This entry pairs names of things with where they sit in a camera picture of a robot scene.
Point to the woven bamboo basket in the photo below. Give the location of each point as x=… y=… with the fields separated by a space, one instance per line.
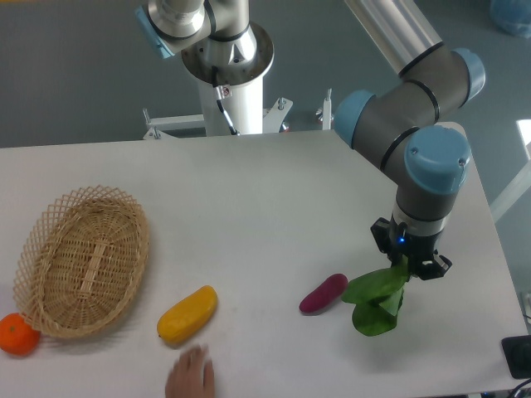
x=82 y=263

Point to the black device at edge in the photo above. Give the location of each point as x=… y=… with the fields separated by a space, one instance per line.
x=517 y=355

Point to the bare human hand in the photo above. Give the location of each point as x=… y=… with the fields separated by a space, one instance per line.
x=192 y=375

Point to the yellow mango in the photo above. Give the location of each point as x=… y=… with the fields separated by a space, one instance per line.
x=188 y=316

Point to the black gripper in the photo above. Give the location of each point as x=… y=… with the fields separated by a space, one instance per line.
x=396 y=242

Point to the blue plastic bag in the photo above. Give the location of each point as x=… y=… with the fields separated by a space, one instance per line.
x=512 y=16

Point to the green leafy vegetable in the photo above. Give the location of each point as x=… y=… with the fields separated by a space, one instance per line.
x=377 y=298

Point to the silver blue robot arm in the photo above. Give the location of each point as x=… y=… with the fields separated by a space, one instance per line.
x=398 y=133

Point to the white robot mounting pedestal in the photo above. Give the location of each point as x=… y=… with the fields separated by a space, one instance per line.
x=226 y=110

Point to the purple sweet potato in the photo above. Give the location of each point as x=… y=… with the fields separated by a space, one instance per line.
x=324 y=295

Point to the orange tangerine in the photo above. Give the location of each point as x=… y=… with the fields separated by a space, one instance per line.
x=17 y=337

